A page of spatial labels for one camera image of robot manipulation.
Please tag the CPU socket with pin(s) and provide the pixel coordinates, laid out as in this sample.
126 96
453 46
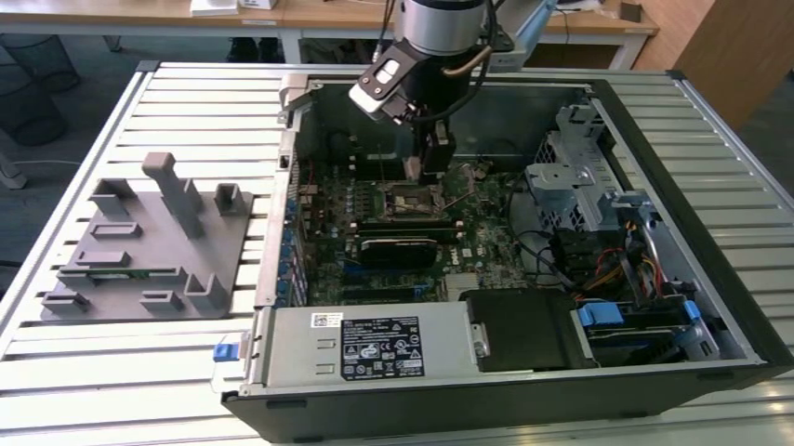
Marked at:
406 204

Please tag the white stand foot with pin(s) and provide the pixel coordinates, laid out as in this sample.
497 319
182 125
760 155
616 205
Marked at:
10 174

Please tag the green motherboard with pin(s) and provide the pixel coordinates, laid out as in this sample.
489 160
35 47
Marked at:
490 260

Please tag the silver power supply unit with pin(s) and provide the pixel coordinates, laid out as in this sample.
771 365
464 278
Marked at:
292 346

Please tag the black expansion slot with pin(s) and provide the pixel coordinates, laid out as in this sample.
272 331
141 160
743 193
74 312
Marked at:
378 293

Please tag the blue disk carrier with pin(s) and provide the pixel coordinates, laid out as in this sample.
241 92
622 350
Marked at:
598 318

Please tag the brown box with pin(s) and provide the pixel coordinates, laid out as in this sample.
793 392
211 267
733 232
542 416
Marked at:
632 11

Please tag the black graphics card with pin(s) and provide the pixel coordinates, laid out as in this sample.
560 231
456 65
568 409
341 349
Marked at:
397 254

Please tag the metal drive cage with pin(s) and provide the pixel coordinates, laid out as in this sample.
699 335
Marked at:
556 179

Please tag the silver chipset heatsink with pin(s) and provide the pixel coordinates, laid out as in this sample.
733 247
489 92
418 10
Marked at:
464 283

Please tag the black mesh wastebasket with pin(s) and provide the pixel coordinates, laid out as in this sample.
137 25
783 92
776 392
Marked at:
38 121
38 60

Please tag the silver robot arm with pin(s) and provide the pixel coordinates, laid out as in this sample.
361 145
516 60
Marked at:
441 23

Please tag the black PC case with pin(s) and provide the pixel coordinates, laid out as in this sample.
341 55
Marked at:
434 411

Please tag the blue case latch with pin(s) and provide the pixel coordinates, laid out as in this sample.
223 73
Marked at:
225 353

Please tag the wooden desk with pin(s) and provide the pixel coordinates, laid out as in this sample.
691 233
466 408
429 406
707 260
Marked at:
211 20

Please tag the grey parts rack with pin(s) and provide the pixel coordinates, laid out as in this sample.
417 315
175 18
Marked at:
155 279

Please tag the blue plastic clip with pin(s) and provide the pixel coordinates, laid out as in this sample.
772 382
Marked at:
691 313

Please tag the wooden cabinet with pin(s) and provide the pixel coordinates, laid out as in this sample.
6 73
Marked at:
739 56

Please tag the green RAM stick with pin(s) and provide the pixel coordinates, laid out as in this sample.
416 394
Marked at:
143 272

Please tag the white box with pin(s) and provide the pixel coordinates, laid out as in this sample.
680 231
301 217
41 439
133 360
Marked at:
214 7
258 3

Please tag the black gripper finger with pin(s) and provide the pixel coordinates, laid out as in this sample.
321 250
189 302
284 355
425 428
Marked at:
412 169
437 158

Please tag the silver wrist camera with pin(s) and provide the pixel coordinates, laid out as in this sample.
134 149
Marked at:
382 81

